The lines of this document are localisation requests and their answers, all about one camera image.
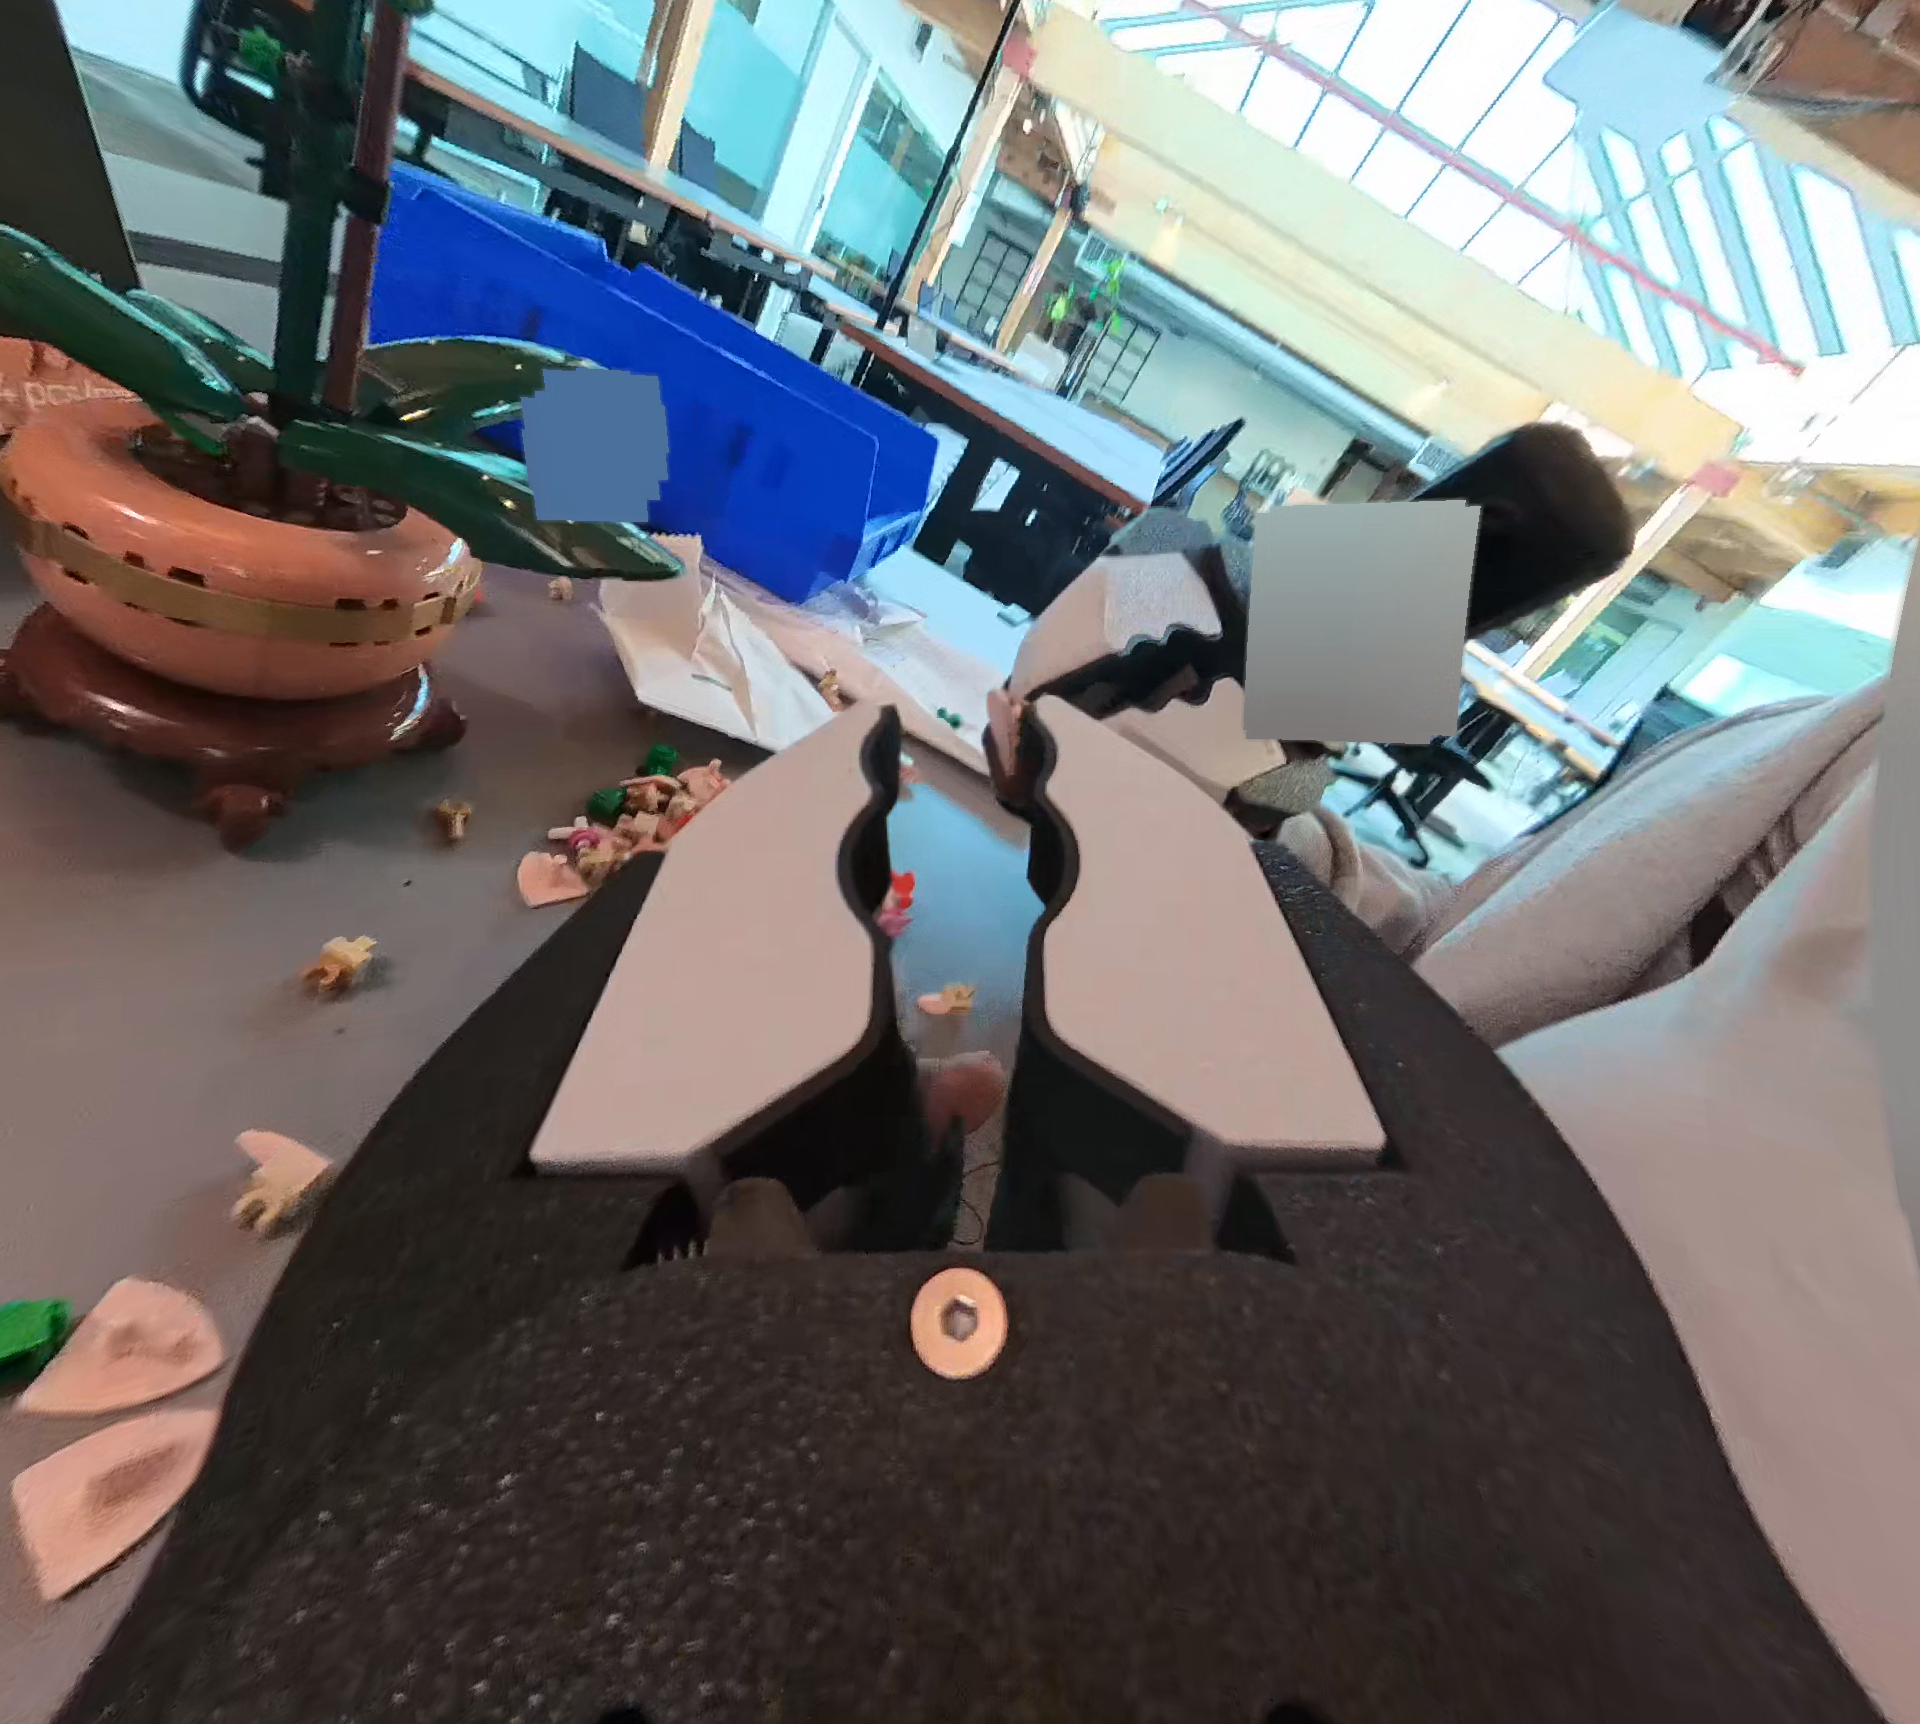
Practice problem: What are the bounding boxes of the large blue plastic bin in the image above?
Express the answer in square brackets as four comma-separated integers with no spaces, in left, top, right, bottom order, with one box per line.
[367,167,940,607]

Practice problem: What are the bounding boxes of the person's right forearm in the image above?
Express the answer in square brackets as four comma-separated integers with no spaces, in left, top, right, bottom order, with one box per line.
[1274,680,1893,1051]

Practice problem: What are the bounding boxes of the hanging white panel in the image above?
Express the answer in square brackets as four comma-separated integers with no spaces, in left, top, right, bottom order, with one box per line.
[1545,0,1761,129]

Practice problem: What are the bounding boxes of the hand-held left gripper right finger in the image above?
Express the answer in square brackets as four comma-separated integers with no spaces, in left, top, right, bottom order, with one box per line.
[987,694,1392,1173]

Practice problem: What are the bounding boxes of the person's white shirt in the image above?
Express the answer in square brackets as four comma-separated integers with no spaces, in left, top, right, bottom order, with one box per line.
[1501,763,1920,1724]

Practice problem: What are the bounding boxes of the black office chair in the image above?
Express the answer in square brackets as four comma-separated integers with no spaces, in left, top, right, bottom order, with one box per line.
[1335,688,1510,863]

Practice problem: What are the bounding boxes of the large pale petal brick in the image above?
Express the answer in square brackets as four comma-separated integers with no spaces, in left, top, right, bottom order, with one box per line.
[15,1277,229,1422]
[13,1405,224,1603]

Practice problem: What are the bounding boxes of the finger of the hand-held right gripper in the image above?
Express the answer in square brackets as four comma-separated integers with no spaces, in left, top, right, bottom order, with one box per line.
[1106,699,1339,844]
[1008,507,1251,724]

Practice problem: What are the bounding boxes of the white paper bag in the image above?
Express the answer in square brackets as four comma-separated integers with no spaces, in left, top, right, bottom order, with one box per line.
[596,536,1039,774]

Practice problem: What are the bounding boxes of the cream clip brick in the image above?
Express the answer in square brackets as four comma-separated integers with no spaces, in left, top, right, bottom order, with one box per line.
[232,1129,336,1232]

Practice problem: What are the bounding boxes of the toy brick potted plant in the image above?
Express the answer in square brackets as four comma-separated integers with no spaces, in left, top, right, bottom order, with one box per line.
[0,0,685,847]

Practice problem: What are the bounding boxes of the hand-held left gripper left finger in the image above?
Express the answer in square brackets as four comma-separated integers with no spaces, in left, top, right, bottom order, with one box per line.
[529,699,906,1177]

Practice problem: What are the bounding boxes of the long wooden table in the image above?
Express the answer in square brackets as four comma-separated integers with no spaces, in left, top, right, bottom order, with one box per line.
[816,313,1181,585]
[120,0,843,272]

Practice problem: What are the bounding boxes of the green leaf brick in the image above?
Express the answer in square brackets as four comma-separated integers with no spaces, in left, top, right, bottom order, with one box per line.
[0,1295,74,1392]

